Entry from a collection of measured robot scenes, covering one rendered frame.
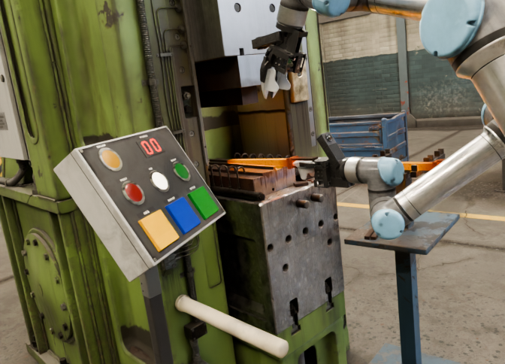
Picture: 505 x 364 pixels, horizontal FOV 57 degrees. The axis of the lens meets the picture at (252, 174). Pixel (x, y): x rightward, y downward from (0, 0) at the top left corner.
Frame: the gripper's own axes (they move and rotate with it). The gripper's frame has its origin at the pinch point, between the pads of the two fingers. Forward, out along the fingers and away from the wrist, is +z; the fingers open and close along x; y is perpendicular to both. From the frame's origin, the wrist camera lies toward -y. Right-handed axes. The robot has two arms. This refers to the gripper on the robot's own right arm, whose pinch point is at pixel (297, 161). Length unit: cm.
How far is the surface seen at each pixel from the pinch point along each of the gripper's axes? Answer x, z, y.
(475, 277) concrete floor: 149, 8, 103
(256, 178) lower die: -10.6, 8.9, 3.7
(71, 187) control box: -74, -6, -11
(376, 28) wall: 716, 403, -95
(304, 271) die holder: 0.4, 3.6, 39.2
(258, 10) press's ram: -0.3, 7.9, -48.2
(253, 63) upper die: -5.5, 8.2, -32.2
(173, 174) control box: -49, -4, -8
